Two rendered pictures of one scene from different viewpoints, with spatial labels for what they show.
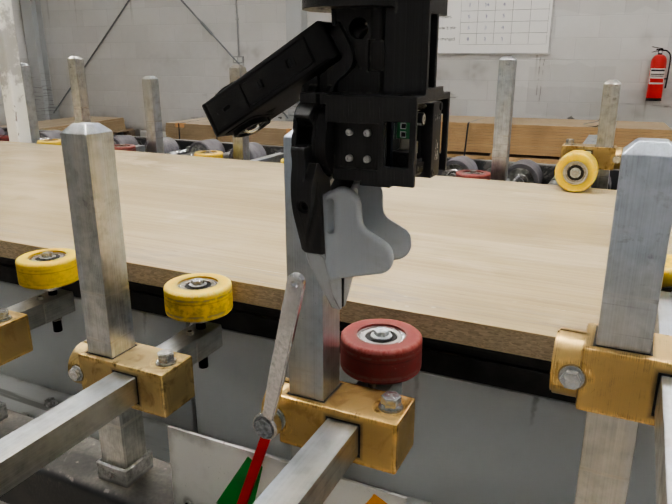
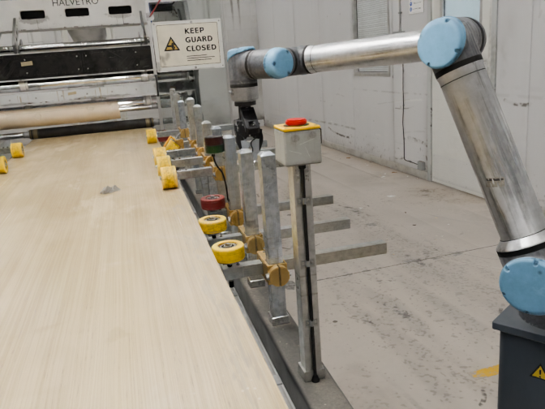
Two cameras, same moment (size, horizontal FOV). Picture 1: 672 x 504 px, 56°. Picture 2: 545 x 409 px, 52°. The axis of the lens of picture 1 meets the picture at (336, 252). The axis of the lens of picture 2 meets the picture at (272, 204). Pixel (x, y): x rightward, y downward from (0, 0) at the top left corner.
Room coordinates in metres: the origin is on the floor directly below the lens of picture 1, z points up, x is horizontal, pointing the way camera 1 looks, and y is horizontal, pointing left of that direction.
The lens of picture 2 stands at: (1.54, 1.48, 1.35)
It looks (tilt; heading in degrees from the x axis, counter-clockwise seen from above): 15 degrees down; 231
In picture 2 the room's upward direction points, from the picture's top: 4 degrees counter-clockwise
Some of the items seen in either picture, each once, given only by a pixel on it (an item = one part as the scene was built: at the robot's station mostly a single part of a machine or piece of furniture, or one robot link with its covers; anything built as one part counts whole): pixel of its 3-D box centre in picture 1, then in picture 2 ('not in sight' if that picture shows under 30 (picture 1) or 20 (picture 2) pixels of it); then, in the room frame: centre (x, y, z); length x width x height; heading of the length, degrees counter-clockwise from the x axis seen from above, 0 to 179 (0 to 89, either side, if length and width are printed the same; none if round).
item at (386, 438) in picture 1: (338, 416); (233, 213); (0.51, 0.00, 0.85); 0.13 x 0.06 x 0.05; 65
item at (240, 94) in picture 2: not in sight; (243, 94); (0.42, -0.02, 1.23); 0.10 x 0.09 x 0.05; 155
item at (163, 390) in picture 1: (130, 373); (251, 238); (0.61, 0.23, 0.83); 0.13 x 0.06 x 0.05; 65
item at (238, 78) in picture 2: not in sight; (242, 66); (0.41, -0.01, 1.31); 0.10 x 0.09 x 0.12; 100
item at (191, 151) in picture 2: not in sight; (213, 148); (0.13, -0.67, 0.95); 0.50 x 0.04 x 0.04; 155
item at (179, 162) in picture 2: not in sight; (223, 157); (0.23, -0.44, 0.95); 0.50 x 0.04 x 0.04; 155
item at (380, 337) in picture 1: (380, 382); (214, 213); (0.56, -0.04, 0.85); 0.08 x 0.08 x 0.11
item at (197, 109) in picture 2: not in sight; (202, 158); (0.20, -0.66, 0.92); 0.03 x 0.03 x 0.48; 65
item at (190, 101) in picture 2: not in sight; (195, 147); (0.09, -0.88, 0.93); 0.03 x 0.03 x 0.48; 65
